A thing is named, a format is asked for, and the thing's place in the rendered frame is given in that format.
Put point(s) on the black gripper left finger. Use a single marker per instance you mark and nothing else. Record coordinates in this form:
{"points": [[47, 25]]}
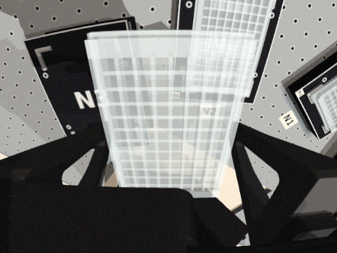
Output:
{"points": [[46, 163]]}

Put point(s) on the white multi-well plate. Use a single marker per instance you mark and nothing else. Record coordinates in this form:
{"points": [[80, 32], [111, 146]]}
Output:
{"points": [[147, 148], [326, 103], [238, 17]]}

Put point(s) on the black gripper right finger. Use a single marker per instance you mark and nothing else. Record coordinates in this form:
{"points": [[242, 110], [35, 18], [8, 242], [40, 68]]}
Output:
{"points": [[307, 183]]}

